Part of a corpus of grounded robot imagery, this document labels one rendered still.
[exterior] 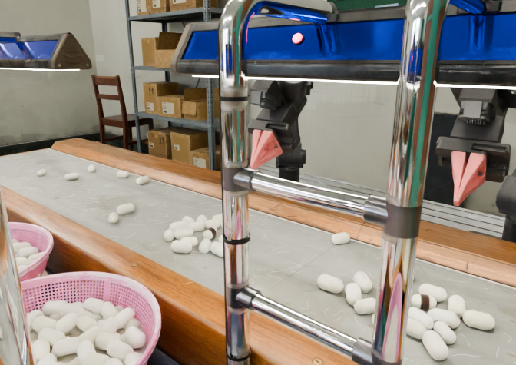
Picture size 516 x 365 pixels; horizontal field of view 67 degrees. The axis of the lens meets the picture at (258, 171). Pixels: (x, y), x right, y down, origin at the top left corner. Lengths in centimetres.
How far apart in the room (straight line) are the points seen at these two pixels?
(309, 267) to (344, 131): 229
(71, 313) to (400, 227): 44
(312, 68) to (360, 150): 244
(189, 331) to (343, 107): 248
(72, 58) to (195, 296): 57
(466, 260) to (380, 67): 40
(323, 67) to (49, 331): 45
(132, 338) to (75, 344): 6
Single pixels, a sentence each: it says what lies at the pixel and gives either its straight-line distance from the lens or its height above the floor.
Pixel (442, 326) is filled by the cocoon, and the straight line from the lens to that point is 54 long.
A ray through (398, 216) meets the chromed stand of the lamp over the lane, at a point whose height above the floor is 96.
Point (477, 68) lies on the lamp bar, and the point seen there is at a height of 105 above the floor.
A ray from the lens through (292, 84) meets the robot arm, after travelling 78.
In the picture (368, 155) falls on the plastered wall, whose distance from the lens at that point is 283.
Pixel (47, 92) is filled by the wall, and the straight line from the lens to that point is 533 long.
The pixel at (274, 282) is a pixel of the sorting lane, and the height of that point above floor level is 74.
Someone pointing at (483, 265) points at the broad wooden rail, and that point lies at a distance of 71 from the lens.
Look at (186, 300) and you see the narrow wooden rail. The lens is 53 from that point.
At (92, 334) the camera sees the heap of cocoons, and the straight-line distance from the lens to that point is 54.
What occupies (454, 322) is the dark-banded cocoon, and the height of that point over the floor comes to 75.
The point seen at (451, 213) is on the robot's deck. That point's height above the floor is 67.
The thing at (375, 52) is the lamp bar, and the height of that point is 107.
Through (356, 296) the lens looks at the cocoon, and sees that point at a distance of 56.
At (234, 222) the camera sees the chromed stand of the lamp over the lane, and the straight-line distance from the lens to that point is 35.
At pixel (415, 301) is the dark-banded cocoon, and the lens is 58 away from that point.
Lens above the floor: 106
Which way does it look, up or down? 16 degrees down
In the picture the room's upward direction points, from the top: straight up
